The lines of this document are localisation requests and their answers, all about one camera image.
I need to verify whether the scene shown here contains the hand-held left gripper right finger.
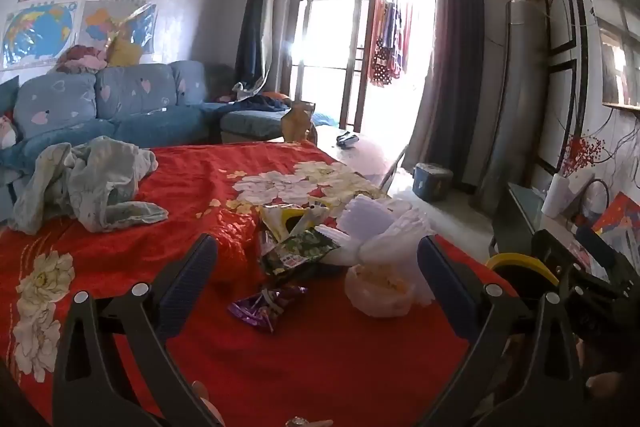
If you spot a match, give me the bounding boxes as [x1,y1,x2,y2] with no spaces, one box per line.
[417,234,588,427]

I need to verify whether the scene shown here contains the white cardboard box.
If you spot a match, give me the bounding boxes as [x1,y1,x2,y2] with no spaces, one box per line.
[565,172,596,208]

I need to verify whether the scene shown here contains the grey green crumpled garment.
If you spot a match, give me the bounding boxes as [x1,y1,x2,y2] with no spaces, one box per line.
[9,136,170,235]

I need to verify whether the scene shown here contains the pile of pink clothes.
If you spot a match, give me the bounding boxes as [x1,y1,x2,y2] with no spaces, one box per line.
[55,45,108,72]

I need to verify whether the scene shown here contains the red berry branches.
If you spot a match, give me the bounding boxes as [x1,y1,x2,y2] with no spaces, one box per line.
[560,134,608,178]

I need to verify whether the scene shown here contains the red picture book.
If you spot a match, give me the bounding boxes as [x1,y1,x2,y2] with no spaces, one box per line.
[592,192,640,253]

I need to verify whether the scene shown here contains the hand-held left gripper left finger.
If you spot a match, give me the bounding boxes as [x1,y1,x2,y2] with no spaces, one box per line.
[52,233,223,427]

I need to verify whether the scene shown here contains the green black snack bag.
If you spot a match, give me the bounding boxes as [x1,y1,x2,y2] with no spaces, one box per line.
[259,227,342,276]

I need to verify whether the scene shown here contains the red floral blanket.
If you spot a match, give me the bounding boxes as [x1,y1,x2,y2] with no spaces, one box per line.
[0,141,518,427]

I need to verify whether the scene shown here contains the yellow pillow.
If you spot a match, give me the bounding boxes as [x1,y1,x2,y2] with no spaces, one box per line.
[106,36,144,68]

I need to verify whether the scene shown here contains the glossy coffee table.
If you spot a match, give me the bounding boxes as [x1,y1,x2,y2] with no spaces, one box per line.
[267,126,408,198]

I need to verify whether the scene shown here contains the clear plastic food bag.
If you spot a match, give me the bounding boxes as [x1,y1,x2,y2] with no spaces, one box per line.
[345,263,417,319]

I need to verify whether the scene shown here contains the dark blue curtain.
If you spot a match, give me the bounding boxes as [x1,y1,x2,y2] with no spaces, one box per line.
[235,0,283,92]

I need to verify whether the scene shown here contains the purple candy wrapper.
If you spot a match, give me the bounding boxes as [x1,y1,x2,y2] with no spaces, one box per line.
[227,285,308,333]

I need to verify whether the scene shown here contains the hanging laundry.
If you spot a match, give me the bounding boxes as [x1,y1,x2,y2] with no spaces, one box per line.
[367,0,416,88]

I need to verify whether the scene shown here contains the standing air conditioner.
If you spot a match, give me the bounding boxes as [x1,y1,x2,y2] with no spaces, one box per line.
[475,0,548,202]

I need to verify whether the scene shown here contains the white ribbed vase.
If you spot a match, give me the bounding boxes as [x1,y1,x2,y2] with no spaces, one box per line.
[541,173,571,218]

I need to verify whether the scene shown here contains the yellow round waste bin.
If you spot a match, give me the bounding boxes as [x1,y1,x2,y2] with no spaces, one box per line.
[486,253,560,288]

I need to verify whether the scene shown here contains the country map poster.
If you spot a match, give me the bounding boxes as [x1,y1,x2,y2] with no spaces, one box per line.
[80,0,158,58]

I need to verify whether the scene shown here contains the brown paper bag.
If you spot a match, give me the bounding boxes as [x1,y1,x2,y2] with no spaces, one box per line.
[280,101,318,144]

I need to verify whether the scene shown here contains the sliding glass door frame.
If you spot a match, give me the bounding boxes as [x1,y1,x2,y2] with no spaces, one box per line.
[280,0,438,132]

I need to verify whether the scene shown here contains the person's right hand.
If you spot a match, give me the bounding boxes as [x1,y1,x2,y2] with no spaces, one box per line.
[575,339,628,413]

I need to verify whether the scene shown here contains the blue storage box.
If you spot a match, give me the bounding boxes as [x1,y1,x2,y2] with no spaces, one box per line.
[412,162,454,202]

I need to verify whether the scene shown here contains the grey curtain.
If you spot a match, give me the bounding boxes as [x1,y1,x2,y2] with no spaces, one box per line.
[407,0,493,195]

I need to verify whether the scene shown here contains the yellow white snack bag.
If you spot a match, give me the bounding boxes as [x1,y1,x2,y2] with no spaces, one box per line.
[259,202,332,244]

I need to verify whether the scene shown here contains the world map poster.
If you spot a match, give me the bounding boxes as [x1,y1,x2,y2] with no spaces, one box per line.
[2,2,83,70]

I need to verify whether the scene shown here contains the blue heart print sofa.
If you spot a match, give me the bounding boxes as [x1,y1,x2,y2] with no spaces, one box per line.
[0,61,341,208]

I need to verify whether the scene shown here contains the glass top media cabinet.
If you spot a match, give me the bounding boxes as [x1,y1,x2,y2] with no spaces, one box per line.
[492,182,576,268]

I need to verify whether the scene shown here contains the white plastic bag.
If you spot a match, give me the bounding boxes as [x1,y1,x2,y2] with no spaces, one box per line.
[320,194,436,307]

